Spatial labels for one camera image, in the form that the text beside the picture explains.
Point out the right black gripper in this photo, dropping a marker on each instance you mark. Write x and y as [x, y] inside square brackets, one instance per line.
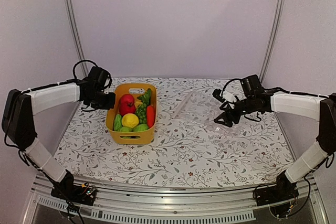
[226, 115]

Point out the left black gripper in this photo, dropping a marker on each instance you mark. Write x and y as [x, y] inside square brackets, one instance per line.
[111, 104]

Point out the red toy tomato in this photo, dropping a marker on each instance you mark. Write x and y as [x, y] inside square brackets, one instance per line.
[127, 105]

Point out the clear zip top bag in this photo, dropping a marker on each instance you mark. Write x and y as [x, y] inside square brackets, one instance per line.
[202, 108]

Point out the yellow toy lemon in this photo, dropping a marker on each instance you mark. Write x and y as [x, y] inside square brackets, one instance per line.
[130, 120]

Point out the yellow plastic basket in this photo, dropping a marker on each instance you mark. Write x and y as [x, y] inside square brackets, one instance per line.
[131, 138]

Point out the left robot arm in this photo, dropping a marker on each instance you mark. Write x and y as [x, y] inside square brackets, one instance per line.
[33, 115]

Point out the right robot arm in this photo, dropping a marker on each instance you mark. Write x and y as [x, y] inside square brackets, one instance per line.
[317, 108]

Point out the green toy cucumber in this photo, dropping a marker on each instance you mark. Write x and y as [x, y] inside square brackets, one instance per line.
[117, 125]

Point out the green toy grapes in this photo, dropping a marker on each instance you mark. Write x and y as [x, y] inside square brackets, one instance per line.
[141, 113]

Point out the green toy lettuce leaf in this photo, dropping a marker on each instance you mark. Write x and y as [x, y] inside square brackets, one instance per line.
[145, 98]

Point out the orange toy carrot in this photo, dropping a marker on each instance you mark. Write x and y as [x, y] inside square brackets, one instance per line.
[150, 116]

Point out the green toy lime right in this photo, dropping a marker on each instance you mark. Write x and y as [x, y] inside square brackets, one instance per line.
[140, 128]

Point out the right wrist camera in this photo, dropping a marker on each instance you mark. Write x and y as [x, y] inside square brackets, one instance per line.
[224, 96]

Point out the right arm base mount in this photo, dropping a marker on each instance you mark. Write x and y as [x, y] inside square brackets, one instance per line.
[283, 190]

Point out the front aluminium rail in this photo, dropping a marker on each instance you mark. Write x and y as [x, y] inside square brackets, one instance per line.
[127, 203]

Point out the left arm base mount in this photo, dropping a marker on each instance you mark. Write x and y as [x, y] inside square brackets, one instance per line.
[84, 194]

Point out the left aluminium frame post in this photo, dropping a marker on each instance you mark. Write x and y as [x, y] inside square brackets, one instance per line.
[74, 29]

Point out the aluminium frame post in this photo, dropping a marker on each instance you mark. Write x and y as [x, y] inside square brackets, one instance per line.
[272, 39]
[74, 29]

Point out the right aluminium frame post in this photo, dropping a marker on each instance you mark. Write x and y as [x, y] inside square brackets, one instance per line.
[272, 39]

